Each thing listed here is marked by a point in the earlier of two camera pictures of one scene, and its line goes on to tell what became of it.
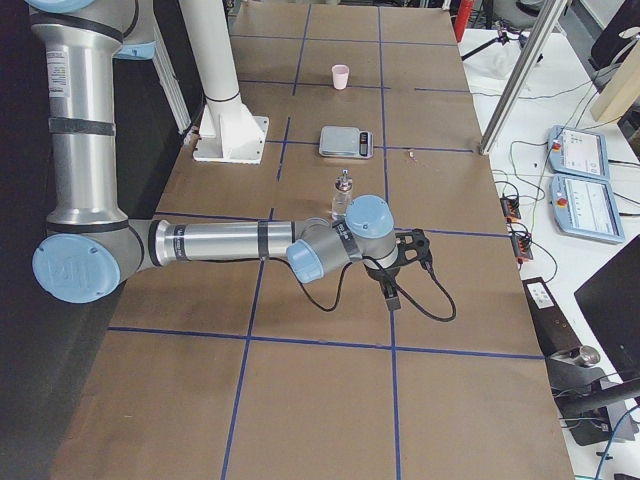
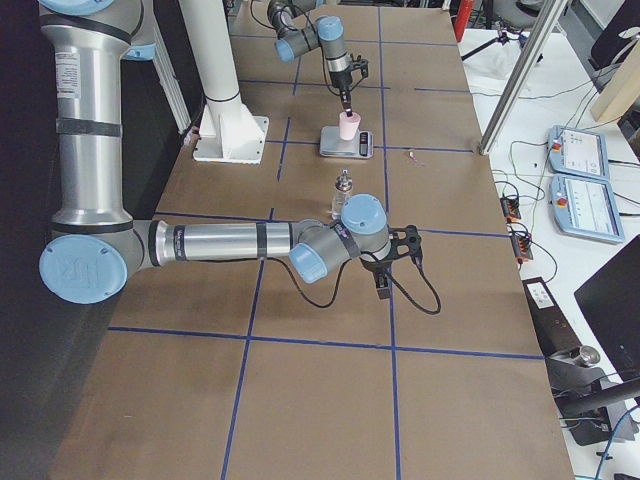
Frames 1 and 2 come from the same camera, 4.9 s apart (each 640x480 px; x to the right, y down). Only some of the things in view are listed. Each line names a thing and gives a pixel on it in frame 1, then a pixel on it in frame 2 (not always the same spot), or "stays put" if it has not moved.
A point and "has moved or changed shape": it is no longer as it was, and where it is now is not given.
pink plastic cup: [340, 72] has moved or changed shape
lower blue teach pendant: [586, 208] stays put
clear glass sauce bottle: [342, 194] stays put
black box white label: [553, 331] stays put
